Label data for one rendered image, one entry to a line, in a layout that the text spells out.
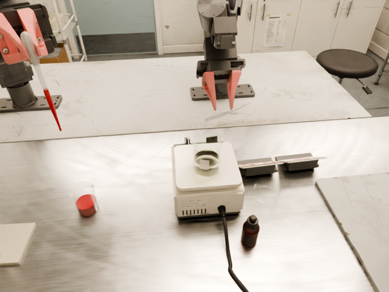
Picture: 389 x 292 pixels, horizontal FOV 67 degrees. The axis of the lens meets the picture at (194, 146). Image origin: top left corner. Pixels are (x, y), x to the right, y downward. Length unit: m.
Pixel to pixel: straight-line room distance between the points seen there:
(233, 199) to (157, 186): 0.18
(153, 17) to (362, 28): 2.13
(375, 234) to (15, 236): 0.65
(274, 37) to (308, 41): 0.37
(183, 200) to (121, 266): 0.15
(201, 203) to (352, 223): 0.28
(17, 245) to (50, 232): 0.05
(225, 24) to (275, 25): 2.53
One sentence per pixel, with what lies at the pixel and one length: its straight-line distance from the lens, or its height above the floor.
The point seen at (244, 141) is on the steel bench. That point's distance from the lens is 0.76.
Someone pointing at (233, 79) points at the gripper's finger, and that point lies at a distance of 0.64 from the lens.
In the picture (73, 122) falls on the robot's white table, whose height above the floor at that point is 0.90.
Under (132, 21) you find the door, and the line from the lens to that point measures 3.51.
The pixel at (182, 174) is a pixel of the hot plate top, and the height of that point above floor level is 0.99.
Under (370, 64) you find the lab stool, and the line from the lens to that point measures 2.02.
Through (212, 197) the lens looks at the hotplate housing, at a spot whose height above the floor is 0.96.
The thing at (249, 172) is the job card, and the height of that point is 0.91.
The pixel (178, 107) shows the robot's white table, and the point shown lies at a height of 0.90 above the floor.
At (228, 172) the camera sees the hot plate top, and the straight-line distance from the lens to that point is 0.55.
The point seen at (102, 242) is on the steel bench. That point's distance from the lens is 0.58.
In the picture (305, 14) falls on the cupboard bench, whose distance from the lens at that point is 3.20.
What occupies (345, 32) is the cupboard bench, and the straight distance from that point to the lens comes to 3.47.
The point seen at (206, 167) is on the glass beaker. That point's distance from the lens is 0.51.
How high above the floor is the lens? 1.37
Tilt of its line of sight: 40 degrees down
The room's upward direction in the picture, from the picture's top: 1 degrees counter-clockwise
